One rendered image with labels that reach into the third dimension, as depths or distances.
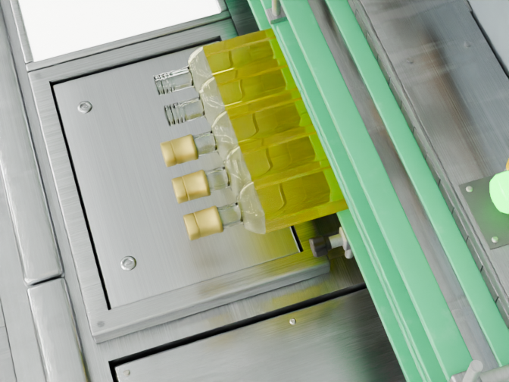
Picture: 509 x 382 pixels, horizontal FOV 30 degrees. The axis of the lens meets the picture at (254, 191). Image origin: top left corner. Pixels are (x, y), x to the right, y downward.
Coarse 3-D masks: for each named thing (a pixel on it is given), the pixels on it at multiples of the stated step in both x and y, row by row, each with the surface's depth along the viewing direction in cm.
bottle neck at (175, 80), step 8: (168, 72) 132; (176, 72) 132; (184, 72) 132; (160, 80) 131; (168, 80) 131; (176, 80) 132; (184, 80) 132; (160, 88) 131; (168, 88) 132; (176, 88) 132; (184, 88) 133
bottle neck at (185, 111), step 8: (176, 104) 129; (184, 104) 128; (192, 104) 128; (168, 112) 128; (176, 112) 128; (184, 112) 128; (192, 112) 128; (200, 112) 129; (168, 120) 128; (176, 120) 128; (184, 120) 129
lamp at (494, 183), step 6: (498, 174) 100; (504, 174) 99; (492, 180) 100; (498, 180) 99; (504, 180) 98; (492, 186) 100; (498, 186) 99; (504, 186) 98; (492, 192) 100; (498, 192) 99; (504, 192) 98; (492, 198) 100; (498, 198) 99; (504, 198) 98; (498, 204) 99; (504, 204) 99; (504, 210) 99
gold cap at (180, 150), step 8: (184, 136) 126; (160, 144) 126; (168, 144) 125; (176, 144) 125; (184, 144) 125; (192, 144) 125; (168, 152) 125; (176, 152) 125; (184, 152) 125; (192, 152) 125; (168, 160) 125; (176, 160) 125; (184, 160) 126; (192, 160) 127
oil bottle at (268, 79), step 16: (256, 64) 130; (272, 64) 130; (208, 80) 129; (224, 80) 129; (240, 80) 128; (256, 80) 128; (272, 80) 128; (288, 80) 128; (208, 96) 128; (224, 96) 127; (240, 96) 127; (256, 96) 127; (272, 96) 128; (208, 112) 128
